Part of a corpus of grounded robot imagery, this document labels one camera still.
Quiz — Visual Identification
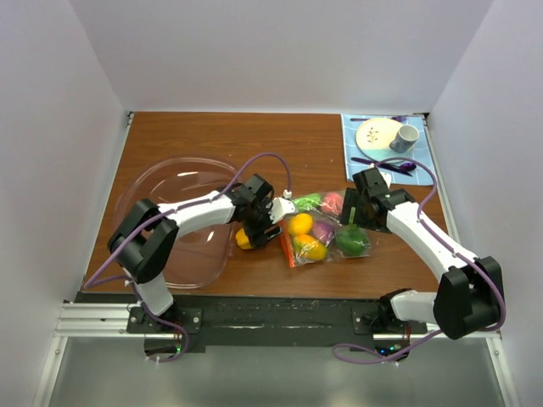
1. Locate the pink fake peach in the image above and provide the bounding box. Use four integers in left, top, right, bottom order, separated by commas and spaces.
320, 192, 344, 216

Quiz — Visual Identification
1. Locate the purple fake onion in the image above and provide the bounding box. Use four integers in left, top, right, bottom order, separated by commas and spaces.
311, 221, 335, 246

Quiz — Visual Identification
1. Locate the purple spoon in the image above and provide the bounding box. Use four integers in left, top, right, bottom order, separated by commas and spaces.
381, 162, 417, 176

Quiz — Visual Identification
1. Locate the grey white mug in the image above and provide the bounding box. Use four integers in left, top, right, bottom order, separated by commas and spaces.
389, 125, 419, 154

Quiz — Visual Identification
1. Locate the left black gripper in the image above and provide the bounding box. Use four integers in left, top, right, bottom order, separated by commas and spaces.
242, 198, 283, 248

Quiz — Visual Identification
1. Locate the clear plastic bowl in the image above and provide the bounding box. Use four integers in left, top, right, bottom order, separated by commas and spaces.
113, 155, 241, 291

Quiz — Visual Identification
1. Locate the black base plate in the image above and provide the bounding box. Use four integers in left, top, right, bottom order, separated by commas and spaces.
126, 293, 428, 354

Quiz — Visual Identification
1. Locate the blue checkered cloth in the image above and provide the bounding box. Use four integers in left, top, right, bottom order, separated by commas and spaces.
340, 114, 434, 186

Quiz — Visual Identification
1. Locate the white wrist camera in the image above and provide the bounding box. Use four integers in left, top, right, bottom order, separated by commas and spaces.
379, 170, 392, 187
269, 197, 297, 225

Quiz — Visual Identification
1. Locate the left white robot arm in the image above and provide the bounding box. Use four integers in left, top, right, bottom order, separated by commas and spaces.
108, 174, 296, 332

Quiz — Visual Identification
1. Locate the yellow fake lemon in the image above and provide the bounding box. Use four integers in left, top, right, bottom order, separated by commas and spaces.
288, 213, 314, 237

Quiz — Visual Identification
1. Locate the clear zip top bag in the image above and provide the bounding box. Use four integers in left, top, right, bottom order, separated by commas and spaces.
280, 191, 371, 268

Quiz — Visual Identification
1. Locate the green fake pepper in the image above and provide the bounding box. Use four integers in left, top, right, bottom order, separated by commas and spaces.
335, 225, 370, 257

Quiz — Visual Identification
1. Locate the cream floral plate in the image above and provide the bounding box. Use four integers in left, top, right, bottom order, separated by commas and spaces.
355, 118, 402, 161

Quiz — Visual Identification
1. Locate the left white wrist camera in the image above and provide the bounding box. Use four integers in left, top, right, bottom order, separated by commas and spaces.
269, 197, 297, 225

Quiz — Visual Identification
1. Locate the orange fake fruit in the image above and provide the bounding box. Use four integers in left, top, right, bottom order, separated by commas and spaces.
293, 234, 327, 261

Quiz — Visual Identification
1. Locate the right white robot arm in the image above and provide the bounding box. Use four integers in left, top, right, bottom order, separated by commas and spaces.
339, 167, 506, 339

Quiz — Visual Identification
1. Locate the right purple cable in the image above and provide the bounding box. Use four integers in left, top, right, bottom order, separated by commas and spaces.
330, 156, 507, 366

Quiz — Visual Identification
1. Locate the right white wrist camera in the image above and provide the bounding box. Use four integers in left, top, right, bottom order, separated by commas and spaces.
379, 170, 392, 187

